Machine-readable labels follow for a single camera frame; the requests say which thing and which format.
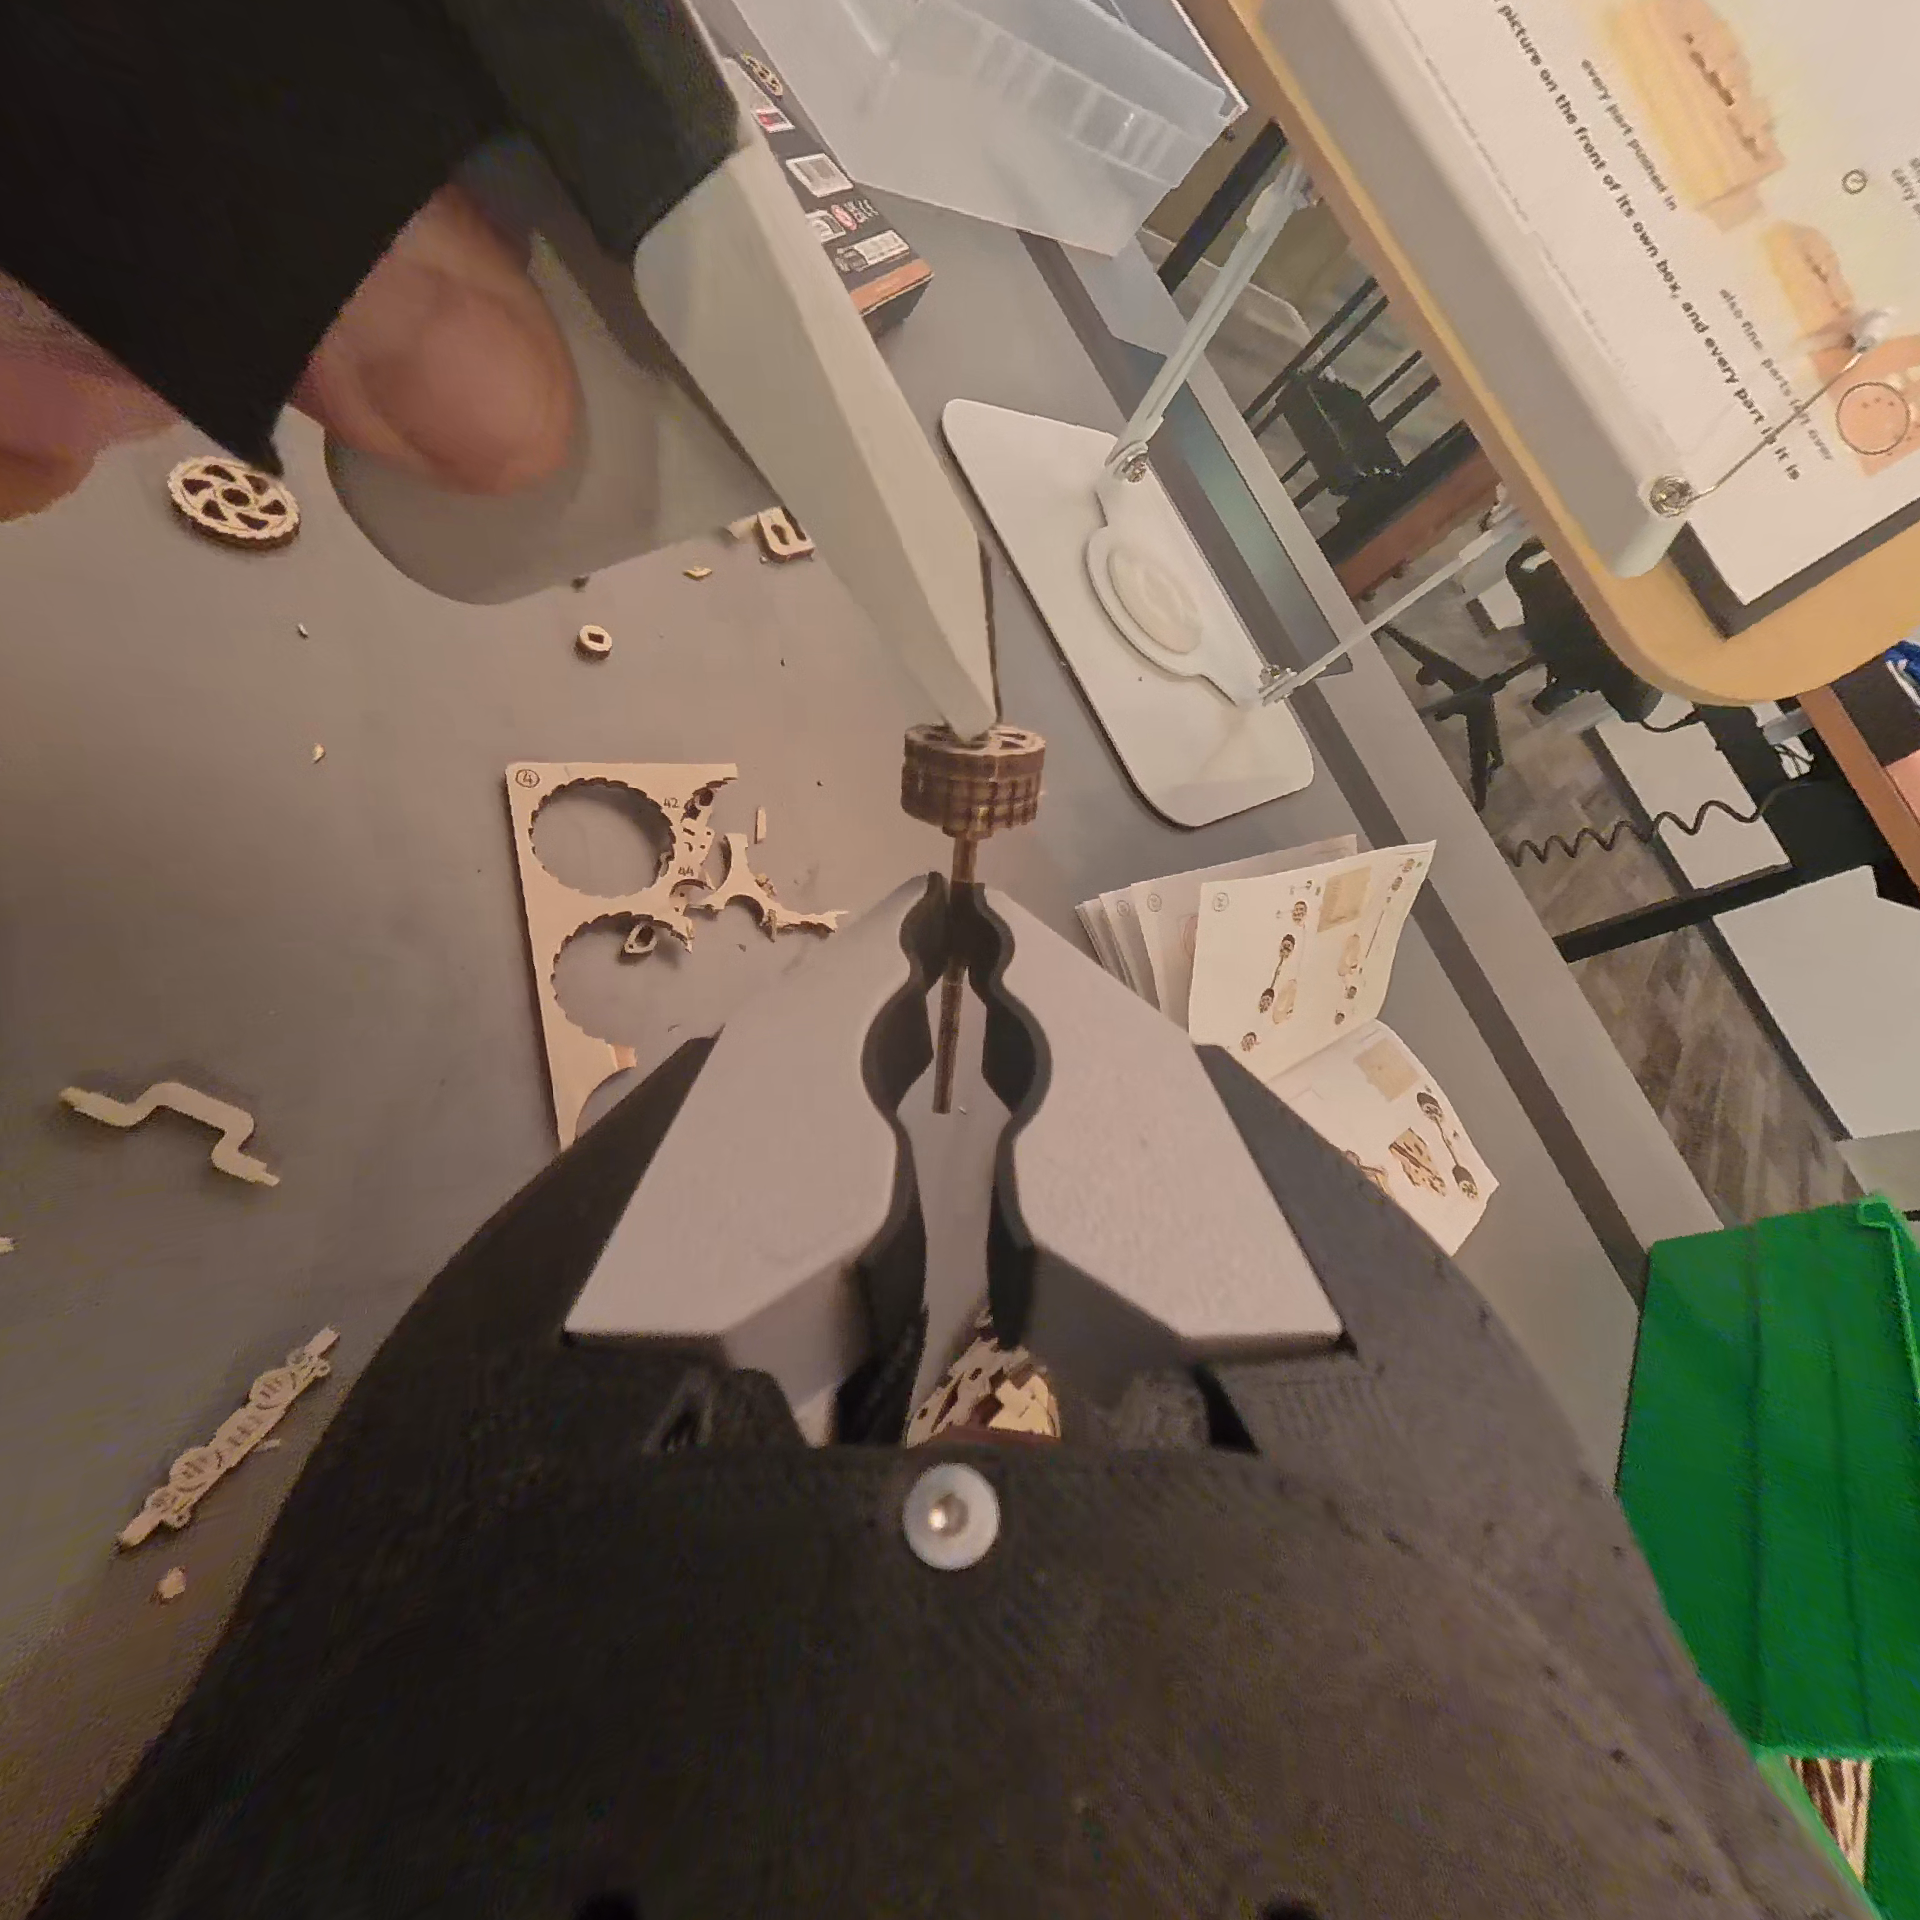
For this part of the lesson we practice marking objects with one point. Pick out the person's left hand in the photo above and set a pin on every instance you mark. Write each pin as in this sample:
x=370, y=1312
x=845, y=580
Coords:
x=452, y=376

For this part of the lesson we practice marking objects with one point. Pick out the oval wooden part with holes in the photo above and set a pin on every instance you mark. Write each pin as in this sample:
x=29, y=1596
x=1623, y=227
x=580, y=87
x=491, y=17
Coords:
x=780, y=536

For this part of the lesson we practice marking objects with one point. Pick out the assembly instruction booklet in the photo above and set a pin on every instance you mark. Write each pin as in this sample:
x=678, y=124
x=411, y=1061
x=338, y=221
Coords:
x=1319, y=931

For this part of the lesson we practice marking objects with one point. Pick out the zigzag wooden part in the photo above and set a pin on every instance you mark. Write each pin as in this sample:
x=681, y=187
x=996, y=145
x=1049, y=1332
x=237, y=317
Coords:
x=195, y=1102

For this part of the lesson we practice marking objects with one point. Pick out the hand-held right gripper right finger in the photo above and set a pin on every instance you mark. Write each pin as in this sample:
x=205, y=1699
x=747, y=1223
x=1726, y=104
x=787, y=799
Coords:
x=1172, y=1201

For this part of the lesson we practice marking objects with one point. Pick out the green plastic bin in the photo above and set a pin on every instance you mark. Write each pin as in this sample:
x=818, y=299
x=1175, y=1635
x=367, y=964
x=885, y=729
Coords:
x=1771, y=1425

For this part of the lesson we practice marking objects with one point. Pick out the printed instruction sheet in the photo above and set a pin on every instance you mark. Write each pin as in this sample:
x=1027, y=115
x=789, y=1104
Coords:
x=1651, y=224

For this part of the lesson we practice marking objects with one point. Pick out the small spoked wooden disc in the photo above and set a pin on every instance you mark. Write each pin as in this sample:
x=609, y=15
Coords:
x=757, y=71
x=235, y=503

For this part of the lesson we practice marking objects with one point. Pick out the wooden model buggy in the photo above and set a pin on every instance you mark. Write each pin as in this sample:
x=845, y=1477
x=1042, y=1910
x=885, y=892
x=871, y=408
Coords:
x=990, y=1401

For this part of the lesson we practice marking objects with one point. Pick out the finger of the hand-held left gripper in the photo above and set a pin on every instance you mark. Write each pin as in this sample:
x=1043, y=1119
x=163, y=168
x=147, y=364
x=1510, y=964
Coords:
x=810, y=405

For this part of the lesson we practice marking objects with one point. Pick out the wooden wheel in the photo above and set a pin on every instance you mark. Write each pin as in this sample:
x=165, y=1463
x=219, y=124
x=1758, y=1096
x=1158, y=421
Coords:
x=969, y=780

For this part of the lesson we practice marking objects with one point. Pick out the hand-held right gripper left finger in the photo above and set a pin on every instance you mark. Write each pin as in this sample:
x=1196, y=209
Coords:
x=751, y=1201

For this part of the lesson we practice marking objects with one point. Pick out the black swivel chair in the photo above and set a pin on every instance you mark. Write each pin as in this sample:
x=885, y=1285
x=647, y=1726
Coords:
x=1561, y=646

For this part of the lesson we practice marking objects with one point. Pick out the clear plastic bin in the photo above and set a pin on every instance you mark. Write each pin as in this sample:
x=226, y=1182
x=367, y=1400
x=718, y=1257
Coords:
x=1020, y=120

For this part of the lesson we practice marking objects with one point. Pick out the plywood scrap sheet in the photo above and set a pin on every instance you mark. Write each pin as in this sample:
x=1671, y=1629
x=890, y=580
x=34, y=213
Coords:
x=533, y=931

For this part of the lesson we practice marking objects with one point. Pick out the black model kit box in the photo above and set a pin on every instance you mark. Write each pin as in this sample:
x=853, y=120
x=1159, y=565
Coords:
x=878, y=263

